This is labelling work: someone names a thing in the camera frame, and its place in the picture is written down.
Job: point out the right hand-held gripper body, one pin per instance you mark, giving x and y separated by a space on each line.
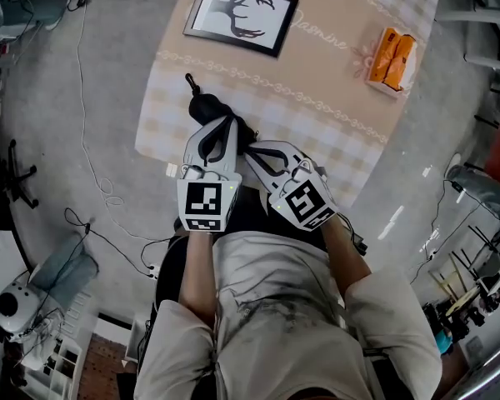
306 202

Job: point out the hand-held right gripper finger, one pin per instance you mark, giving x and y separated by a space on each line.
266 179
296 156

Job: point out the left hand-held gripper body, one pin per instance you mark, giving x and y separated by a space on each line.
204 200

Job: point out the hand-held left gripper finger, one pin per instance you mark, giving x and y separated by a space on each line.
191 152
232 152

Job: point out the black glasses case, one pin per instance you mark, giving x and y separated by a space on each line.
208 108

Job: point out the person's left forearm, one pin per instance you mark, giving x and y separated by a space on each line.
196 277

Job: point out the person's right forearm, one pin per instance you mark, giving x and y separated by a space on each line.
341 256

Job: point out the beige checked tablecloth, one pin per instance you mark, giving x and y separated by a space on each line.
308 73

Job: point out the white power strip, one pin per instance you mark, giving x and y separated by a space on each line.
154 271

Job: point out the person's white shirt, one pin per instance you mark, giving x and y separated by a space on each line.
283 306

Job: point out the orange tissue pack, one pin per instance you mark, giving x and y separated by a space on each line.
389 61

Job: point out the black framed antler picture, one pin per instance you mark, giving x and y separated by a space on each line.
241 15

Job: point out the light wooden stool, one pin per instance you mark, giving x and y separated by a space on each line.
466 298

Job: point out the black power adapter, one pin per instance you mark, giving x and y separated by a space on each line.
82 0

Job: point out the white curved counter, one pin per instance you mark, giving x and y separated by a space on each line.
0 119

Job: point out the white desk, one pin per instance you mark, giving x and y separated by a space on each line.
466 15

